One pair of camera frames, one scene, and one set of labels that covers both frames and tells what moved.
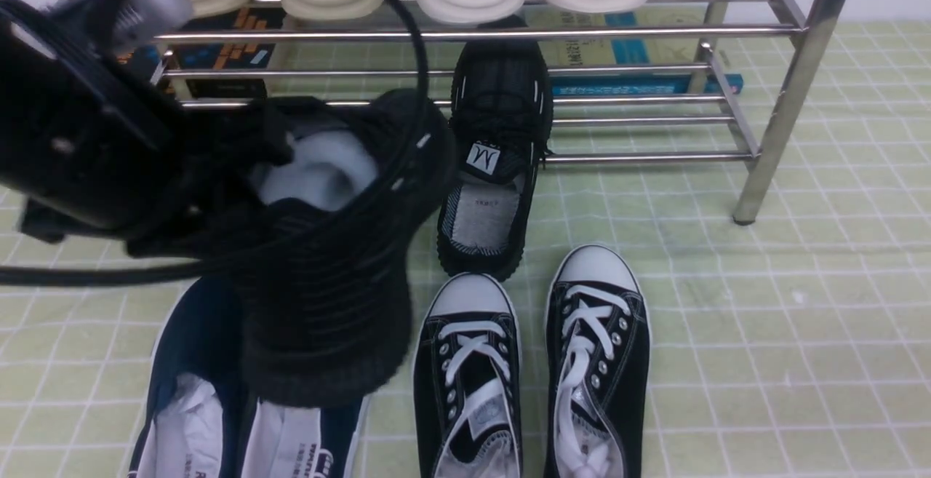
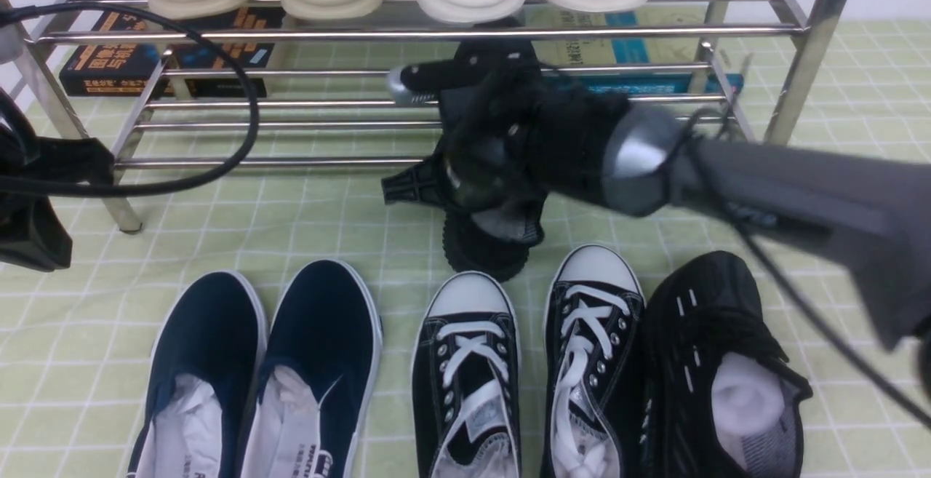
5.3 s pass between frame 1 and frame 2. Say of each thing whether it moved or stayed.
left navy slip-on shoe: stayed
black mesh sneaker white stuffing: moved
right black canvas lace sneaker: stayed
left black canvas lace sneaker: stayed
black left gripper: moved
